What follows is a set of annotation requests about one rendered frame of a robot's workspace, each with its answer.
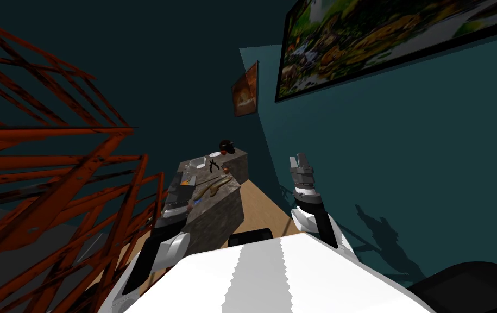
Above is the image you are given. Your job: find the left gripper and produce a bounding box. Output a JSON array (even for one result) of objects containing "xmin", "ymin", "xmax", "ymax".
[{"xmin": 168, "ymin": 171, "xmax": 198, "ymax": 195}]

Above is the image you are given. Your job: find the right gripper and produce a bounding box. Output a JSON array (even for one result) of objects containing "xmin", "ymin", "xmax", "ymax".
[{"xmin": 290, "ymin": 152, "xmax": 317, "ymax": 189}]

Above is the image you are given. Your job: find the brown wooden spoon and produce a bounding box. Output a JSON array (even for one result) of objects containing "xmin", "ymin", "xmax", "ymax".
[{"xmin": 193, "ymin": 174, "xmax": 234, "ymax": 202}]

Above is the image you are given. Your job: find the grey stone table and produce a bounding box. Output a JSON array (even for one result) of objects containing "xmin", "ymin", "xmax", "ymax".
[{"xmin": 178, "ymin": 147, "xmax": 249, "ymax": 257}]

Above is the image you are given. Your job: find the small orange picture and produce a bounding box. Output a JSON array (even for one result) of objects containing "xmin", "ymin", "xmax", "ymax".
[{"xmin": 230, "ymin": 60, "xmax": 260, "ymax": 118}]

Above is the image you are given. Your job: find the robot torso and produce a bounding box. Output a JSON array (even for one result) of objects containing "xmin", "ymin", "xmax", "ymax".
[{"xmin": 123, "ymin": 228, "xmax": 437, "ymax": 313}]

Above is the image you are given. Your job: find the red-orange wooden rack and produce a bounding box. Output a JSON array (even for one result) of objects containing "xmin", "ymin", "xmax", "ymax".
[{"xmin": 0, "ymin": 12, "xmax": 167, "ymax": 313}]

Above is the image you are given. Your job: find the large landscape painting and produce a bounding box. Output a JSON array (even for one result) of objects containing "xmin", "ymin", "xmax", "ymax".
[{"xmin": 274, "ymin": 0, "xmax": 497, "ymax": 104}]

